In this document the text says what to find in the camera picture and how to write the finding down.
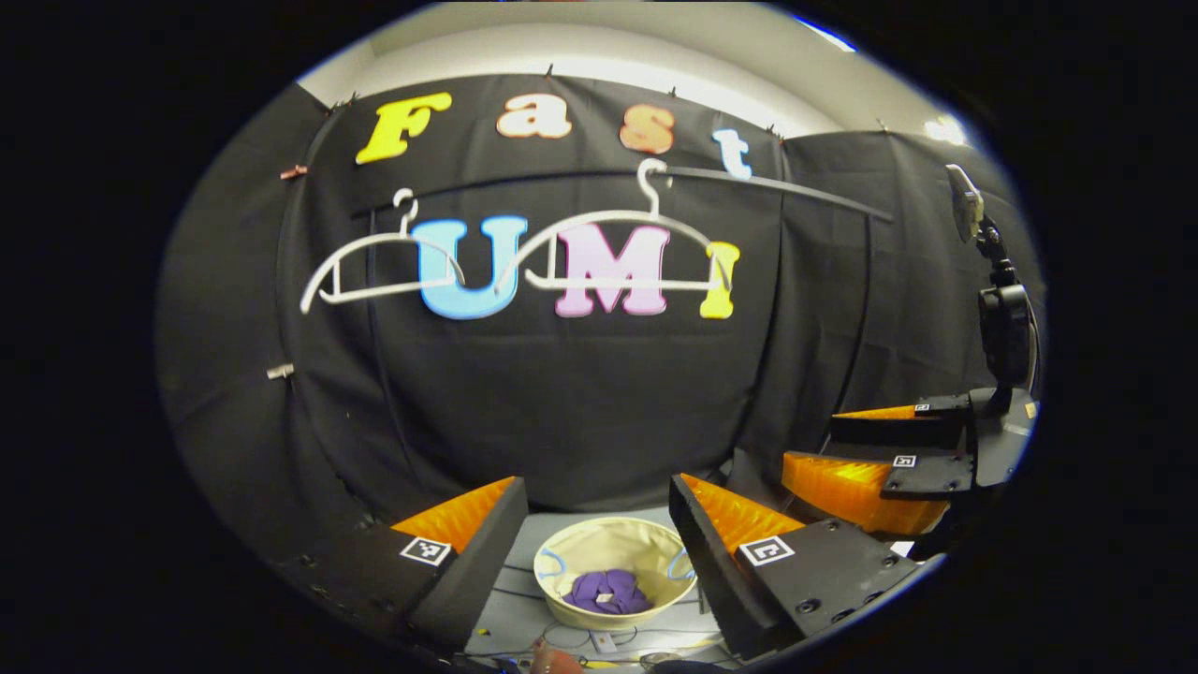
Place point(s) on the pink clip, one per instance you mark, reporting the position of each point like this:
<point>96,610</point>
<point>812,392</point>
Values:
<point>294,172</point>

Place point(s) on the small ceiling light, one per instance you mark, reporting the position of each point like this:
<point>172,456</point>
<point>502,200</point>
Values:
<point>945,129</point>

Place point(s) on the silver clip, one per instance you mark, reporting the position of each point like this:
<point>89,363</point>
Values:
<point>280,372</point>

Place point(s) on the white plastic hanger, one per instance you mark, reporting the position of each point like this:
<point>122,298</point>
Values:
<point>653,201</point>
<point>409,223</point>

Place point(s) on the small white plug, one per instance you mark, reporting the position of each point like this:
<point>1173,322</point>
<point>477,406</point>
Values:
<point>605,642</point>

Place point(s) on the black clothes rail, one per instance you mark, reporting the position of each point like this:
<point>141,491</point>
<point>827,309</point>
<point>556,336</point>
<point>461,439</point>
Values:
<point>777,191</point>

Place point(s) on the cream laundry hamper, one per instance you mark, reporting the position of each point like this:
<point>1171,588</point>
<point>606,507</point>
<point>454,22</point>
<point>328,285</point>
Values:
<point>608,548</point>

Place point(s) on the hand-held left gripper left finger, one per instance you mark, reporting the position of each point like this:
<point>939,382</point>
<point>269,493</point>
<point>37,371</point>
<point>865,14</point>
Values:
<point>473,571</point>

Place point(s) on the reddish rounded object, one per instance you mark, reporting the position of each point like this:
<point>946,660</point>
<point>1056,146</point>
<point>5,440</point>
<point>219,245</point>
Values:
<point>554,661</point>

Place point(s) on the purple ribbed jacket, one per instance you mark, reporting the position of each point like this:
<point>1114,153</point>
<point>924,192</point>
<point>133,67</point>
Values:
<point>608,590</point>

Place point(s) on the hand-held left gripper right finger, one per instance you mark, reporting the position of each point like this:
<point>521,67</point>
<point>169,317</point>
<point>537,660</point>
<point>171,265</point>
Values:
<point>716,562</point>

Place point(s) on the large rectangular ceiling light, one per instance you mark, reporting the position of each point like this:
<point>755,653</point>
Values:
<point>833,36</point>

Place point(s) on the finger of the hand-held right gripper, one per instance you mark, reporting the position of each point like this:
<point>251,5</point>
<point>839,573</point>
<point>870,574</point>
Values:
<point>927,477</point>
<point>889,432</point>

